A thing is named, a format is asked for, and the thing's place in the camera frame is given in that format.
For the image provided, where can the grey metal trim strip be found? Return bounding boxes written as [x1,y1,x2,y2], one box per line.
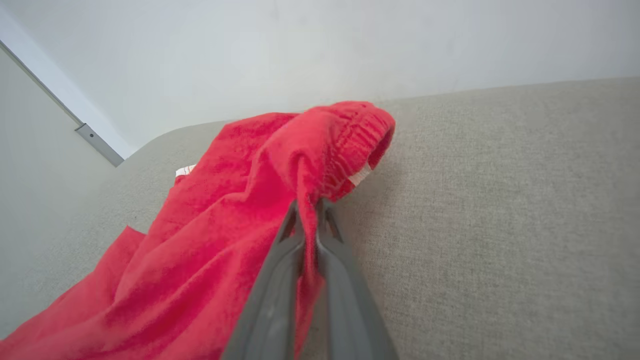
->
[74,123,125,168]

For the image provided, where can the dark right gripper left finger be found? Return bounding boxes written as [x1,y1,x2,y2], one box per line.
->
[222,200,307,360]

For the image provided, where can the red white shorts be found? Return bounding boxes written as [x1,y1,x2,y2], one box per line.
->
[0,100,397,360]

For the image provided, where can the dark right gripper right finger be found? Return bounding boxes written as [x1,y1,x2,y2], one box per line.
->
[315,198,401,360]

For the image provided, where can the grey fabric sofa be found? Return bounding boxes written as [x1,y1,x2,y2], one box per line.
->
[0,76,640,360]

